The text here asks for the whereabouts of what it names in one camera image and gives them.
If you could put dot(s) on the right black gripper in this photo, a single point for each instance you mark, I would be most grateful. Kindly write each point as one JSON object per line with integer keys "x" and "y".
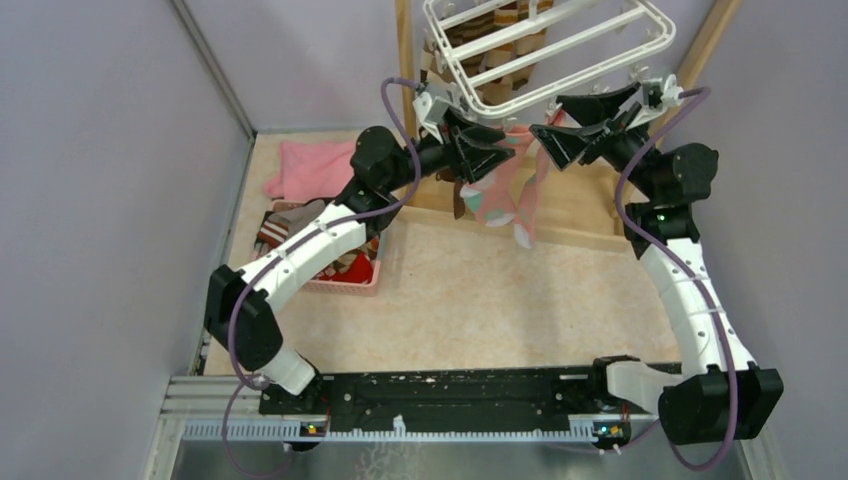
{"x": 564, "y": 144}

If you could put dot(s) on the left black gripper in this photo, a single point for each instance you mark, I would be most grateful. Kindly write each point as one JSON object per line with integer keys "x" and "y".
{"x": 460, "y": 151}

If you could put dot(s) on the pink patterned sock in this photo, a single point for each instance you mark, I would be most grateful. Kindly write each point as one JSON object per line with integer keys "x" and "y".
{"x": 490, "y": 199}
{"x": 526, "y": 207}

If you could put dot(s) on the white clip hanger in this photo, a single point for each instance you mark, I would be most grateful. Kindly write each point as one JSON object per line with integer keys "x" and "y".
{"x": 504, "y": 57}

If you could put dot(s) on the grey brown sock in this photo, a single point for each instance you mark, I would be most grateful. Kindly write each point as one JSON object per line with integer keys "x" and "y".
{"x": 299, "y": 217}

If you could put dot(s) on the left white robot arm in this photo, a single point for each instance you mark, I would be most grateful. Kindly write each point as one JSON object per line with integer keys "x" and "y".
{"x": 241, "y": 303}

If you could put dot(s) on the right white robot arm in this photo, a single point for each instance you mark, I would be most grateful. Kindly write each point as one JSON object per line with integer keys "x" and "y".
{"x": 720, "y": 391}

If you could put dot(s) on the red patterned sock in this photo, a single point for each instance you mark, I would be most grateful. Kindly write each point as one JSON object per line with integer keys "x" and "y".
{"x": 356, "y": 266}

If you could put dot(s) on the pink towel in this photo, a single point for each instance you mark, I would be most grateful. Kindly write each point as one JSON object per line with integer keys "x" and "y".
{"x": 311, "y": 170}

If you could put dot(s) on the pink plastic basket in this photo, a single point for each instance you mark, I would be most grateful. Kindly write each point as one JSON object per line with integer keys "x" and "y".
{"x": 368, "y": 289}

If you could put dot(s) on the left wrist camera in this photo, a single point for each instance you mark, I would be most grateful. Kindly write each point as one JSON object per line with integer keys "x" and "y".
{"x": 430, "y": 103}

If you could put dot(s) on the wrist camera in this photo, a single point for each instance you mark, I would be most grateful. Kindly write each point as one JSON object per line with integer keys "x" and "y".
{"x": 660, "y": 93}
{"x": 430, "y": 103}

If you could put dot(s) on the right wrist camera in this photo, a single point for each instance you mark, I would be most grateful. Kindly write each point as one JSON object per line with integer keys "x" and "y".
{"x": 660, "y": 93}

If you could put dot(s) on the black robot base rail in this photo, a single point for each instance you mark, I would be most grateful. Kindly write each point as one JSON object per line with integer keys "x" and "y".
{"x": 541, "y": 404}

